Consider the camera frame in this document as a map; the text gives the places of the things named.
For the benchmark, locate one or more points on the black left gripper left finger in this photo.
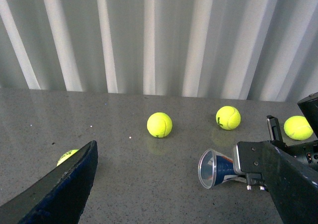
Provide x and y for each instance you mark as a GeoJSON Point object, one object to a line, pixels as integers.
{"type": "Point", "coordinates": [60, 196]}

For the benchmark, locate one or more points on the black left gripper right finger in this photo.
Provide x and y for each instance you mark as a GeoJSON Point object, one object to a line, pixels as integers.
{"type": "Point", "coordinates": [292, 185]}

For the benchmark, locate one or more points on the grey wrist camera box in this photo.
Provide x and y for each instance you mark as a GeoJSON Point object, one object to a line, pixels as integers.
{"type": "Point", "coordinates": [248, 163]}

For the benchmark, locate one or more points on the yellow tennis ball leftmost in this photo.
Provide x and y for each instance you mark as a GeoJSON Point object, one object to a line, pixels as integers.
{"type": "Point", "coordinates": [66, 155]}

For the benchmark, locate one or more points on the yellow tennis ball far left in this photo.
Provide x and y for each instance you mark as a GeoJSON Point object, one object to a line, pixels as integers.
{"type": "Point", "coordinates": [159, 125]}

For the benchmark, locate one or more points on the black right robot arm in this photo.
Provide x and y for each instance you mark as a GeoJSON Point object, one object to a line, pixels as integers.
{"type": "Point", "coordinates": [309, 109]}

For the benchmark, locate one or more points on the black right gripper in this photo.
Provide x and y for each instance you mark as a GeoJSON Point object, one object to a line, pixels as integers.
{"type": "Point", "coordinates": [296, 128]}

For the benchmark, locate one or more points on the yellow tennis ball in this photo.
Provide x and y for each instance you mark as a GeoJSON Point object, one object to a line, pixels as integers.
{"type": "Point", "coordinates": [298, 128]}
{"type": "Point", "coordinates": [159, 125]}
{"type": "Point", "coordinates": [228, 118]}
{"type": "Point", "coordinates": [66, 155]}

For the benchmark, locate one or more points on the yellow tennis ball middle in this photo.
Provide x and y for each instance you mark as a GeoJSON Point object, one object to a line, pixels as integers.
{"type": "Point", "coordinates": [228, 118]}

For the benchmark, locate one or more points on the clear blue tennis ball can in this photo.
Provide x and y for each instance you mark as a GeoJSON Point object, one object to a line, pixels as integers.
{"type": "Point", "coordinates": [215, 168]}

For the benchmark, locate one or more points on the yellow tennis ball near right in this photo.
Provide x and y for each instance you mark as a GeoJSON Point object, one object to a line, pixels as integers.
{"type": "Point", "coordinates": [298, 128]}

